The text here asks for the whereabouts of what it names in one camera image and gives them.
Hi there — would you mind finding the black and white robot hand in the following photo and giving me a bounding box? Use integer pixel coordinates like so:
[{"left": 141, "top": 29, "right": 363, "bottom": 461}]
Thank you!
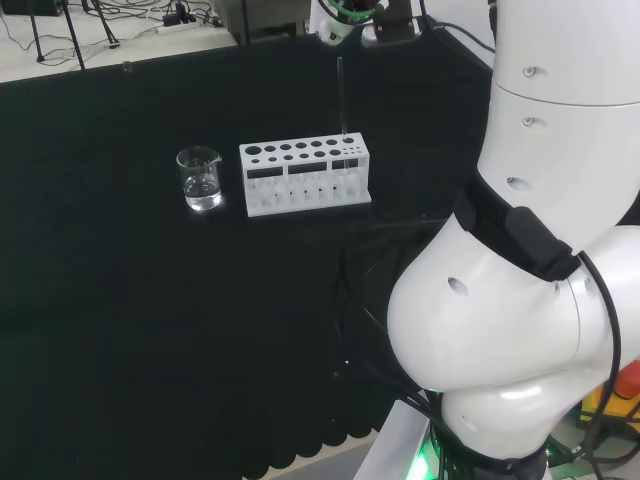
[{"left": 307, "top": 0, "right": 421, "bottom": 50}]

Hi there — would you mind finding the clear glass rod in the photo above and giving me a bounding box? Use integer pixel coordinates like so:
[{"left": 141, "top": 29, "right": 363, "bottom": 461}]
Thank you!
[{"left": 337, "top": 56, "right": 352, "bottom": 176}]

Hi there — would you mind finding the white test tube rack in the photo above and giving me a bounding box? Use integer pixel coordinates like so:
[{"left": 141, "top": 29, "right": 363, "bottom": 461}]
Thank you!
[{"left": 238, "top": 132, "right": 374, "bottom": 219}]

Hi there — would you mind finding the dark grey box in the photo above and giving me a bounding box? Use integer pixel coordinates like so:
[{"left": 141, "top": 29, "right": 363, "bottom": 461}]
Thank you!
[{"left": 222, "top": 0, "right": 312, "bottom": 47}]

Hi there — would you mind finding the small glass beaker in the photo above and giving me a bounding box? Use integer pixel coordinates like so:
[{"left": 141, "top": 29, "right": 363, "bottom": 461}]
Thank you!
[{"left": 175, "top": 145, "right": 223, "bottom": 212}]

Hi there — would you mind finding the black tripod leg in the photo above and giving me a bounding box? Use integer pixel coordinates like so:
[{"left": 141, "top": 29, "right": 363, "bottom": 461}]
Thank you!
[
  {"left": 25, "top": 0, "right": 47, "bottom": 64},
  {"left": 91, "top": 0, "right": 120, "bottom": 50},
  {"left": 59, "top": 0, "right": 87, "bottom": 72}
]

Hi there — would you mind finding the black bench cloth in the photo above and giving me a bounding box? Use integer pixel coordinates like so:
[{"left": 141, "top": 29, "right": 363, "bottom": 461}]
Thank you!
[{"left": 0, "top": 15, "right": 497, "bottom": 480}]

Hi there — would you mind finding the pale base board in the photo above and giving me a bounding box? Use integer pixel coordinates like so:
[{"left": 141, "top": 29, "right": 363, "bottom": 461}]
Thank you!
[{"left": 356, "top": 399, "right": 442, "bottom": 480}]

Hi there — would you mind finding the yellow stop button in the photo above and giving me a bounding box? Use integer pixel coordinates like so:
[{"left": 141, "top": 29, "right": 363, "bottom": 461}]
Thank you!
[{"left": 578, "top": 356, "right": 640, "bottom": 432}]

